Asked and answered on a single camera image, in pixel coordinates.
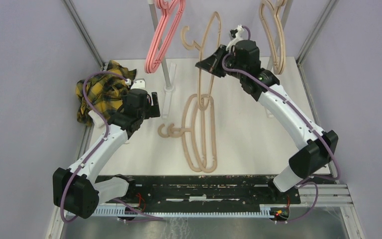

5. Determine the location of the right white rack foot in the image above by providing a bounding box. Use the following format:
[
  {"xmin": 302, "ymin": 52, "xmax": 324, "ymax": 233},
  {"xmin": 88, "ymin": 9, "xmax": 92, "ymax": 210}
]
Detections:
[{"xmin": 265, "ymin": 107, "xmax": 275, "ymax": 119}]

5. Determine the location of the beige hanger bottom large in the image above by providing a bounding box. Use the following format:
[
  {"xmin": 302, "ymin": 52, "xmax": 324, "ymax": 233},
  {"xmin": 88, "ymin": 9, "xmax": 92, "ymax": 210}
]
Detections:
[{"xmin": 168, "ymin": 94, "xmax": 219, "ymax": 173}]

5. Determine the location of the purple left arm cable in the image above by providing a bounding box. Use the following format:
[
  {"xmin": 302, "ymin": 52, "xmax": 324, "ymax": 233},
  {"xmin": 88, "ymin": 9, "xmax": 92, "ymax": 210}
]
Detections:
[{"xmin": 60, "ymin": 71, "xmax": 132, "ymax": 224}]

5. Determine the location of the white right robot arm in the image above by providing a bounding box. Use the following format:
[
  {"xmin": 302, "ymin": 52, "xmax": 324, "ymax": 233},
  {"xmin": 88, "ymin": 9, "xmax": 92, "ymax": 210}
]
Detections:
[{"xmin": 195, "ymin": 40, "xmax": 338, "ymax": 203}]

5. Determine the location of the white slotted cable duct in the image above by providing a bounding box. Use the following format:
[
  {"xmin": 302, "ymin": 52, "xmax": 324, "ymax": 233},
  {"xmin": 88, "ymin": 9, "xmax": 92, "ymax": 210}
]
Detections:
[{"xmin": 92, "ymin": 204, "xmax": 276, "ymax": 219}]

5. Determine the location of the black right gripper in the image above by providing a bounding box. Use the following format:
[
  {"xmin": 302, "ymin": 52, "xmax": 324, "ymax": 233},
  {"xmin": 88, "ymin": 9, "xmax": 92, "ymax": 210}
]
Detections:
[{"xmin": 198, "ymin": 44, "xmax": 246, "ymax": 80}]

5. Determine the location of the grey rack pole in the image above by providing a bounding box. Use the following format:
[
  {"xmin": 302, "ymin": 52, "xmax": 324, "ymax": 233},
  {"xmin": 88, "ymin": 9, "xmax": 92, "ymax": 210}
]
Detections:
[
  {"xmin": 269, "ymin": 0, "xmax": 293, "ymax": 75},
  {"xmin": 147, "ymin": 0, "xmax": 173, "ymax": 91}
]

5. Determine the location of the beige hanger hung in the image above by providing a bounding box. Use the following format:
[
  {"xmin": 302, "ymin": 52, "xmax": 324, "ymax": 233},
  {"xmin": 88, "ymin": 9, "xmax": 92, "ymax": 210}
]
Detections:
[
  {"xmin": 259, "ymin": 0, "xmax": 287, "ymax": 75},
  {"xmin": 267, "ymin": 0, "xmax": 287, "ymax": 75}
]

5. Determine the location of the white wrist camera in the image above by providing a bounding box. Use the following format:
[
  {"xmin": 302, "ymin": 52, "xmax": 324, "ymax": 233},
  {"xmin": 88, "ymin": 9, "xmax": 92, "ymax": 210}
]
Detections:
[
  {"xmin": 125, "ymin": 78, "xmax": 146, "ymax": 90},
  {"xmin": 226, "ymin": 24, "xmax": 251, "ymax": 51}
]

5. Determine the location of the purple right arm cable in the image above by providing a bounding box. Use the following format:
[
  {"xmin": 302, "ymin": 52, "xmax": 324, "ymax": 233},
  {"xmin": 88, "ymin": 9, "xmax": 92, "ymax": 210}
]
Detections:
[{"xmin": 222, "ymin": 25, "xmax": 342, "ymax": 224}]

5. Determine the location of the white rack foot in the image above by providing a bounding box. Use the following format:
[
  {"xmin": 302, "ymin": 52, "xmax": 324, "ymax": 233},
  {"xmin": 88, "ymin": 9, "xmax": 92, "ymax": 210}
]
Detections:
[
  {"xmin": 265, "ymin": 107, "xmax": 275, "ymax": 119},
  {"xmin": 161, "ymin": 63, "xmax": 177, "ymax": 119}
]

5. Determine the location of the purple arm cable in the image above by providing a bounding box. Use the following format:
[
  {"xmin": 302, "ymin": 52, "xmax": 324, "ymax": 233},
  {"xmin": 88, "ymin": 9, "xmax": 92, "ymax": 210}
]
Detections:
[
  {"xmin": 222, "ymin": 25, "xmax": 342, "ymax": 224},
  {"xmin": 60, "ymin": 71, "xmax": 132, "ymax": 224}
]

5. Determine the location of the pink hanger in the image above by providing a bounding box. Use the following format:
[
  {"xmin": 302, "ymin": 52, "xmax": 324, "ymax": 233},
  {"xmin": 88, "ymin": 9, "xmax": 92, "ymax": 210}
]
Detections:
[
  {"xmin": 148, "ymin": 0, "xmax": 182, "ymax": 74},
  {"xmin": 151, "ymin": 0, "xmax": 187, "ymax": 73},
  {"xmin": 144, "ymin": 0, "xmax": 178, "ymax": 73}
]

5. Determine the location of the left white rack foot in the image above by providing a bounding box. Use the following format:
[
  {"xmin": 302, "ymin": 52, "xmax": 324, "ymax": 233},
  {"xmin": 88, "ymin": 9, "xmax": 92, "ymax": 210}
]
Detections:
[{"xmin": 161, "ymin": 63, "xmax": 177, "ymax": 119}]

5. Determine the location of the yellow plaid shirt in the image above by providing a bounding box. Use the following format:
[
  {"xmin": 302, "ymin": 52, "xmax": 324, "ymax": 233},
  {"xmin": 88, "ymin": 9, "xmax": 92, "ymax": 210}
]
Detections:
[{"xmin": 76, "ymin": 74, "xmax": 129, "ymax": 126}]

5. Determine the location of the beige hanger with left hook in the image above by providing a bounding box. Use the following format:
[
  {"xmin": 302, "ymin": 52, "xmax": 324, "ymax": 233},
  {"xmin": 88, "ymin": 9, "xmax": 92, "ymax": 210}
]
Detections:
[{"xmin": 157, "ymin": 94, "xmax": 211, "ymax": 173}]

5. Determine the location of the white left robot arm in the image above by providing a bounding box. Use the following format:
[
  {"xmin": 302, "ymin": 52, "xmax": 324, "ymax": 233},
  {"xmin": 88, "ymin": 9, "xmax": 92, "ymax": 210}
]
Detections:
[{"xmin": 52, "ymin": 89, "xmax": 161, "ymax": 219}]

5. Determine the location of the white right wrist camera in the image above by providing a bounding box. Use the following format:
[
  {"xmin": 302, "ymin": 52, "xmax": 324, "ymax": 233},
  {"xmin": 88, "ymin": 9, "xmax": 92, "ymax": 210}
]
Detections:
[{"xmin": 226, "ymin": 24, "xmax": 251, "ymax": 51}]

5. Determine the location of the left grey rack pole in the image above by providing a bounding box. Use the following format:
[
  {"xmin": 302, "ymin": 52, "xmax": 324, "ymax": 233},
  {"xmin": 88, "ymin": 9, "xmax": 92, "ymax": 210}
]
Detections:
[{"xmin": 147, "ymin": 0, "xmax": 173, "ymax": 91}]

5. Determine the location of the right grey rack pole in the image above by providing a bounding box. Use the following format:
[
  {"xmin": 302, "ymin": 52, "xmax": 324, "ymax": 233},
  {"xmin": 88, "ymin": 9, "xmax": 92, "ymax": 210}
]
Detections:
[{"xmin": 269, "ymin": 0, "xmax": 293, "ymax": 75}]

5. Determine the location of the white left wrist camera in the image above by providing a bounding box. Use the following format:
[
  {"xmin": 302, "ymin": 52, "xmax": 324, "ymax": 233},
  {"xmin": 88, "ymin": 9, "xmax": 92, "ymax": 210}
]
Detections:
[{"xmin": 125, "ymin": 78, "xmax": 146, "ymax": 90}]

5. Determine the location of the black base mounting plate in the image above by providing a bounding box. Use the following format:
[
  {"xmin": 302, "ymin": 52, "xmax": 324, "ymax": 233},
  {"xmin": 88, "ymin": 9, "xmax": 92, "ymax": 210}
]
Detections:
[{"xmin": 121, "ymin": 175, "xmax": 301, "ymax": 213}]

